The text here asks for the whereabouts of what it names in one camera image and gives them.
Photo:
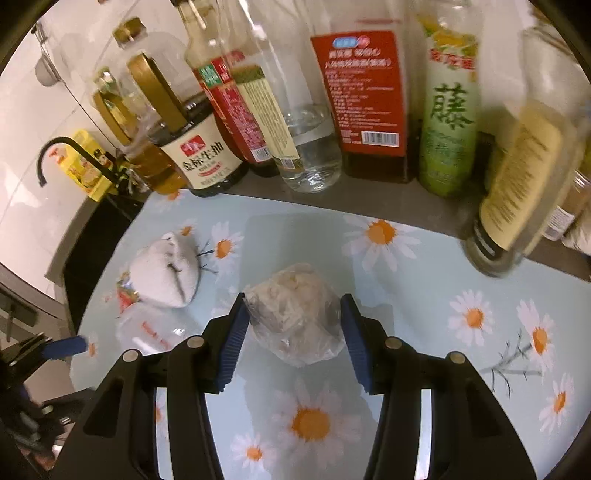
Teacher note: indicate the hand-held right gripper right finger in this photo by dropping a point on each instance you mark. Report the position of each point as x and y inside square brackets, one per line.
[358, 346]

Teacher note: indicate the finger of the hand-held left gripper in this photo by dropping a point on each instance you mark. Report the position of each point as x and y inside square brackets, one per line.
[64, 347]

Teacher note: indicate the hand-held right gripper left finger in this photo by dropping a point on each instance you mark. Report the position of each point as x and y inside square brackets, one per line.
[233, 346]

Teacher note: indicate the plastic-wrapped white bun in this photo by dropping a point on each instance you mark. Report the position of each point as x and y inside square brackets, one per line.
[295, 314]

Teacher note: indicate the clear plastic bag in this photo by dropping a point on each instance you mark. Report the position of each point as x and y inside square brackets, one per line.
[147, 332]

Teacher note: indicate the red and white wrapper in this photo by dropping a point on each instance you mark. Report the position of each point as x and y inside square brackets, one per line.
[125, 297]

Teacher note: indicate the black kitchen sink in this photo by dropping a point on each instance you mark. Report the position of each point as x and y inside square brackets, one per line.
[87, 267]

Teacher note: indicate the blue daisy print tablecloth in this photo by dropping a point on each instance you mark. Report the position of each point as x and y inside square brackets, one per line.
[415, 286]

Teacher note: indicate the yellow dish soap bottle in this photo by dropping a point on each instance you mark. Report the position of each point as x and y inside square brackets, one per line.
[87, 170]

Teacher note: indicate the black and yellow cloth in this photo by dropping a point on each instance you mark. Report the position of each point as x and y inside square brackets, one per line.
[123, 177]

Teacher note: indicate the clear cooking oil jug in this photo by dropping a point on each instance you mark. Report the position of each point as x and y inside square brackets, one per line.
[152, 173]

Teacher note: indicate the dark soy sauce jug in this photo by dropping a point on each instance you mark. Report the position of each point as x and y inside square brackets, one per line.
[203, 157]

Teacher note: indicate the clear bottle cream label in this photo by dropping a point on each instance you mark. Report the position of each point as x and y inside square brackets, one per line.
[309, 152]

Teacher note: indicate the black faucet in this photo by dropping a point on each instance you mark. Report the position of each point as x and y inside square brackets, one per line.
[51, 147]

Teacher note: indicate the light green label bottle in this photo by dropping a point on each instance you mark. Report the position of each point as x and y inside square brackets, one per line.
[448, 138]

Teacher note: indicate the slim bottle cream label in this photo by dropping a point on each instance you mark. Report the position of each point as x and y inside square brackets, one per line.
[521, 184]

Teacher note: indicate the small seasoning jar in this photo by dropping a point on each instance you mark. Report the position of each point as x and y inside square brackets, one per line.
[570, 207]

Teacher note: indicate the yellow cap red label bottle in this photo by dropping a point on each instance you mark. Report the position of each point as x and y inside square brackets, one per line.
[364, 92]

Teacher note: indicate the black cap red label bottle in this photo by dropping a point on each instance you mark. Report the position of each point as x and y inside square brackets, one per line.
[221, 92]

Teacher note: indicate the metal strainer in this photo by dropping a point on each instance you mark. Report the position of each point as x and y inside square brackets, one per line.
[45, 69]

